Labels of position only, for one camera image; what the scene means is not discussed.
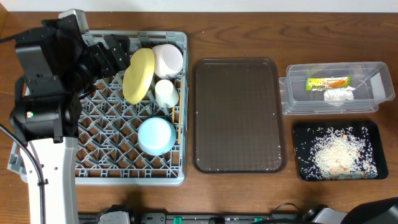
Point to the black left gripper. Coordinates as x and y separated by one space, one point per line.
101 55

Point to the yellow-green plate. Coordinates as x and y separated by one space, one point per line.
138 76

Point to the white bowl with food residue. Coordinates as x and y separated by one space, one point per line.
168 61

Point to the cream white cup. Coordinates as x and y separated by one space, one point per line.
166 94

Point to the green orange snack wrapper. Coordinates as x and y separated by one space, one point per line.
313 84

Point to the white tissue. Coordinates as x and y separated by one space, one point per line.
338 96

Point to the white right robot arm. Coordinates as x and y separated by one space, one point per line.
378 212

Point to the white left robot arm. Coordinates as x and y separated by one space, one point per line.
45 122

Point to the grey plastic dishwasher rack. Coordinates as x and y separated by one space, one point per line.
108 152

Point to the clear plastic waste bin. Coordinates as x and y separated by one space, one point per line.
371 80

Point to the spilled rice food waste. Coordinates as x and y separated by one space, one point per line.
334 154

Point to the black waste tray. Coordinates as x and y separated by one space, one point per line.
374 135

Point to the dark brown serving tray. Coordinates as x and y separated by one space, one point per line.
237 117

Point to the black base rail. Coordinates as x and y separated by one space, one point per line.
164 217

